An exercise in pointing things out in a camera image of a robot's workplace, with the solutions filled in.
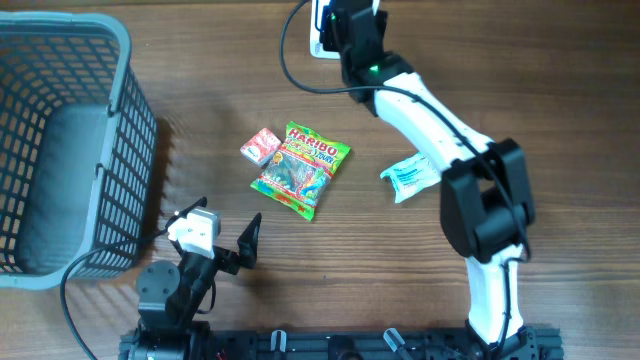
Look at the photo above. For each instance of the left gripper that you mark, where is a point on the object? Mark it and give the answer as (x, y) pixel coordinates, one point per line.
(229, 263)

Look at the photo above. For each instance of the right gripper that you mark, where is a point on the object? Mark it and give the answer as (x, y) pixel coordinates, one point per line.
(327, 35)

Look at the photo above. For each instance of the small red white box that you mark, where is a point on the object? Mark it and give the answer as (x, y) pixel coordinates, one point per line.
(261, 147)

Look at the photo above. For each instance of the green Haribo candy bag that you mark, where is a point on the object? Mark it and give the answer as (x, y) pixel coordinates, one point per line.
(301, 169)

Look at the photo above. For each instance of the light blue tissue pack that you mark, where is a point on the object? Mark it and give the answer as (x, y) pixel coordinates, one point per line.
(410, 176)

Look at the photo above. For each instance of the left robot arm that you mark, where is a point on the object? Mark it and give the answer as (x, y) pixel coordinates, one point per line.
(170, 294)

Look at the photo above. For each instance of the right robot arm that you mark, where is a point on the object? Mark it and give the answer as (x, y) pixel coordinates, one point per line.
(486, 203)

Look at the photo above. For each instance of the white barcode scanner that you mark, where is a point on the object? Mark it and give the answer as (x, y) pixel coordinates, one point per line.
(316, 47)

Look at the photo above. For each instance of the grey plastic basket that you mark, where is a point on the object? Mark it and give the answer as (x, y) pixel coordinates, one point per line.
(77, 149)

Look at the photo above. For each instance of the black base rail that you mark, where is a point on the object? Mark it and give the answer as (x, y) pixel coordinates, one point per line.
(530, 343)

